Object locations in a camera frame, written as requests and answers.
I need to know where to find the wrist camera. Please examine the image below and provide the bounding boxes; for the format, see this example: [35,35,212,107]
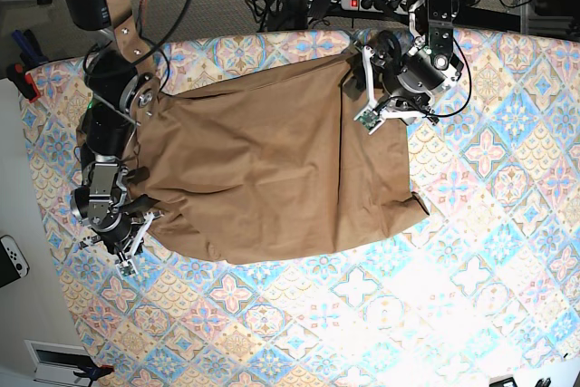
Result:
[115,258,138,277]
[353,109,384,135]

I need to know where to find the brown t-shirt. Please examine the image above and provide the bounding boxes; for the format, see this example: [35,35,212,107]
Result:
[124,53,428,264]

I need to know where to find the orange and black clamp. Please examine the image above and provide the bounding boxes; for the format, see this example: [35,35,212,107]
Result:
[73,365,114,385]

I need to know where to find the white power strip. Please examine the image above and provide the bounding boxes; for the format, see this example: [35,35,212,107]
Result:
[338,0,408,15]

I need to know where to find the game console with white controller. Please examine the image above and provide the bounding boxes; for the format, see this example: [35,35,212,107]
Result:
[0,235,30,287]

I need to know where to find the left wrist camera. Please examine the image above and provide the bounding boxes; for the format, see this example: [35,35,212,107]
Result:
[353,109,384,135]

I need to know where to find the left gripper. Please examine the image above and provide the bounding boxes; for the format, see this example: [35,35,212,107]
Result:
[342,45,438,125]

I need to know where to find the white vent box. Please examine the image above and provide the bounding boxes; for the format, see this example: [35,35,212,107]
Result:
[24,340,92,386]

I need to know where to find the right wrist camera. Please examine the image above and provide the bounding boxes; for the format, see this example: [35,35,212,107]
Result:
[115,258,138,277]

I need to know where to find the red and black clamp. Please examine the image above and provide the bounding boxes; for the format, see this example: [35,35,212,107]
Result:
[6,63,41,103]

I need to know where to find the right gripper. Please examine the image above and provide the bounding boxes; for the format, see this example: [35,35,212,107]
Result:
[79,211,163,265]

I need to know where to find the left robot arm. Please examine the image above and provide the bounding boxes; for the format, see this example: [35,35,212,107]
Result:
[351,0,470,133]

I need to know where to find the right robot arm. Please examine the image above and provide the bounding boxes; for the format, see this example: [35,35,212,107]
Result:
[66,0,169,275]

